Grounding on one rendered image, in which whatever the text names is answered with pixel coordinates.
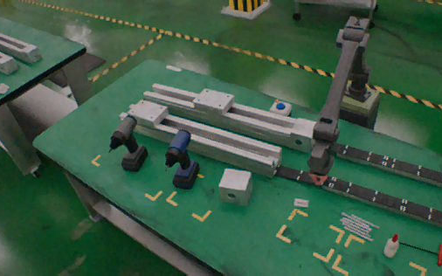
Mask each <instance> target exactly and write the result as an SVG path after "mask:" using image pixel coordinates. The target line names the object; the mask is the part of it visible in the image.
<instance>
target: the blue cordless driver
mask: <svg viewBox="0 0 442 276"><path fill-rule="evenodd" d="M190 138H191V134H190V132H189V131H188V130H187V129H180V130H178V132H177V133H176V135H175V137H173V139H172V142H171V143H170V145H169V149H168V151H167V153H166V154H165V157H166V161H165V165H166V166H167V168H166V169H165V170H167V169H168V168H172V167H173V166H174V164H175V163H177V162H179V166H178V168H177V170H176V172H175V177H174V179H173V184H174V185H175V187H176V188H181V189H186V190H190V189H191V187H192V186H193V183H194V182H195V180H196V178H197V174H198V172H199V171H200V168H199V164H198V162H195V161H194V160H190V157H189V154H188V150H187V147H188V145H189V142H190Z"/></svg>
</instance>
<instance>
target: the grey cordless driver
mask: <svg viewBox="0 0 442 276"><path fill-rule="evenodd" d="M136 125H137V120H136V118H135V117H134V116H131V115H127V116H126V117H125V118H124V119H123V121H122V122H121V124H119V125H118V128H117V129H116V130H115V131H114V134H113V135H112V136H111V137H110V140H111V141H110V150H109V152H110V151H111V149H117V148H118V147H120V146H122V145H123V144H124V146H125V147H127V148H128V150H127V152H126V153H125V155H124V156H123V157H122V159H123V160H122V161H121V166H122V167H123V169H125V170H128V171H134V172H138V170H139V168H140V167H141V166H142V164H143V163H144V161H145V159H146V158H147V156H148V150H147V148H146V147H143V146H142V145H138V144H137V143H136V138H135V137H134V135H133V133H132V132H133V130H134V129H135V127H136Z"/></svg>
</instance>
